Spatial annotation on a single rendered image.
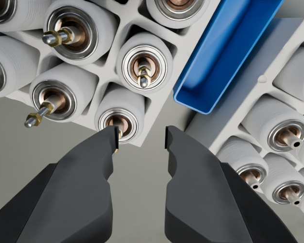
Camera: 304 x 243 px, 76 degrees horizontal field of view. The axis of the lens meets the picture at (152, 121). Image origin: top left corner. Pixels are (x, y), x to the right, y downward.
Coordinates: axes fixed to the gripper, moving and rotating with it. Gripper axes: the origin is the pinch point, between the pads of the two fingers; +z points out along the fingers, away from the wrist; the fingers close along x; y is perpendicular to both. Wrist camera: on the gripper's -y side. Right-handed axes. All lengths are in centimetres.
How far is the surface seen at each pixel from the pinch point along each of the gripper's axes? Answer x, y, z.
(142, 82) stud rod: -0.2, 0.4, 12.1
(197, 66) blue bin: 14.9, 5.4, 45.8
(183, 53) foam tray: 7.4, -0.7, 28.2
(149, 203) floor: 2, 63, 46
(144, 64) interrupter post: -0.1, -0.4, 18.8
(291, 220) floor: 67, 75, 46
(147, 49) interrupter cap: 0.5, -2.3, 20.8
